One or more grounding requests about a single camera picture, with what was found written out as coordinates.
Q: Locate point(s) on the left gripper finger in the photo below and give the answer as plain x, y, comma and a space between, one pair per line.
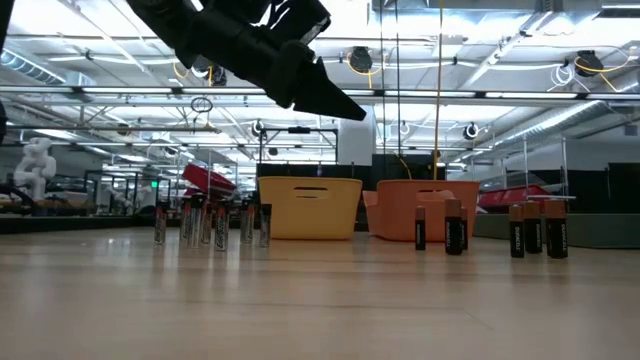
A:
327, 95

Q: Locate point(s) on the slim silver Energizer battery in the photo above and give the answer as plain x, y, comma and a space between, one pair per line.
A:
185, 220
207, 222
265, 225
195, 222
160, 225
246, 222

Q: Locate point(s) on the slim black copper Duracell battery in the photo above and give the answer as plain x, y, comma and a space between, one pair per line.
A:
465, 227
420, 230
516, 232

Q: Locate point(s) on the thick silver Energizer battery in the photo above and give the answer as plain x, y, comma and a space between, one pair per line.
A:
221, 227

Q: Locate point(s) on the thick black copper Duracell battery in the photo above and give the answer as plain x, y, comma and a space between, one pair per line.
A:
533, 227
453, 227
556, 230

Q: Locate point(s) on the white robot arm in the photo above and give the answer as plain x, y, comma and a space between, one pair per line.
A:
35, 167

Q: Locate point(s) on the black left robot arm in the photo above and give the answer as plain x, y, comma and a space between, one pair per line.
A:
155, 20

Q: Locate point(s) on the black flat box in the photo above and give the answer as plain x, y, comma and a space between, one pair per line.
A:
300, 171

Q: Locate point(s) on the yellow plastic bin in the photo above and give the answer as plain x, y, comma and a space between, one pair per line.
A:
310, 215

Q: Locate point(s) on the orange plastic bin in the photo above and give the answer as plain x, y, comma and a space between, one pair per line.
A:
400, 215

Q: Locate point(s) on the red plastic bin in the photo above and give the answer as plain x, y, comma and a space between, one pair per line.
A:
207, 180
510, 196

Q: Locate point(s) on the distant black metal frame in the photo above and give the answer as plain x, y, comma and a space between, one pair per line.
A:
297, 130

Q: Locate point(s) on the black aluminium frame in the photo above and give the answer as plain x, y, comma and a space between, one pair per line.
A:
75, 225

